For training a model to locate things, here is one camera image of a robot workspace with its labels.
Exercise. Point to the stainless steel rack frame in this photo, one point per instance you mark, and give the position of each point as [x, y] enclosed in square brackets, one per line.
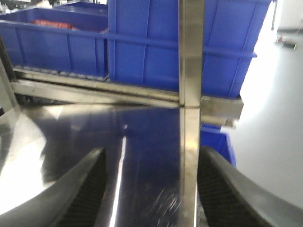
[195, 108]

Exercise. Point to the red plastic bag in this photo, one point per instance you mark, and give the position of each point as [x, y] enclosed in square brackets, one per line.
[54, 24]

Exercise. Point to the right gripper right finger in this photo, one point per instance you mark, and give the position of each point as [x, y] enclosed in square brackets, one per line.
[230, 199]

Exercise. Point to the blue plastic bin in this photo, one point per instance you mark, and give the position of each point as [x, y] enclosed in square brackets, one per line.
[143, 43]
[81, 51]

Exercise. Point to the right blue plastic bin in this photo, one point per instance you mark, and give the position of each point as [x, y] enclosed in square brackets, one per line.
[143, 43]

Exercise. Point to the lower blue bin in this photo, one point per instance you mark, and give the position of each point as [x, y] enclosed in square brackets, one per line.
[220, 141]

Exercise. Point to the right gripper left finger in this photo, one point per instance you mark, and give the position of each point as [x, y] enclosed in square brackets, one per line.
[73, 200]

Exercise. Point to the roller conveyor track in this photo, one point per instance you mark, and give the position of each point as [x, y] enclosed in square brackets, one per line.
[60, 73]

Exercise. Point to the left blue plastic bin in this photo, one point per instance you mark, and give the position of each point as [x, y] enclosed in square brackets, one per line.
[81, 51]

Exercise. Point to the rear blue bin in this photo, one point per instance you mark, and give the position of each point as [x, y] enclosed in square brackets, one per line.
[84, 7]

